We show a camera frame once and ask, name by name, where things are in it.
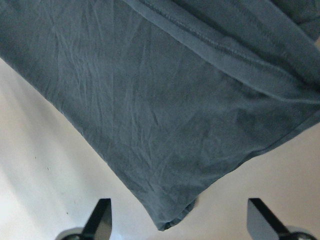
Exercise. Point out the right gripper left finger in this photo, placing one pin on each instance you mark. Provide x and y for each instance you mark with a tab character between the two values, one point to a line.
99	224

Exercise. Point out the black graphic t-shirt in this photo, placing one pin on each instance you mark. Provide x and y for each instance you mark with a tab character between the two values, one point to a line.
172	94

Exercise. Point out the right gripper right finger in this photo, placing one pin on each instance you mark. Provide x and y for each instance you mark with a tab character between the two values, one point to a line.
262	224

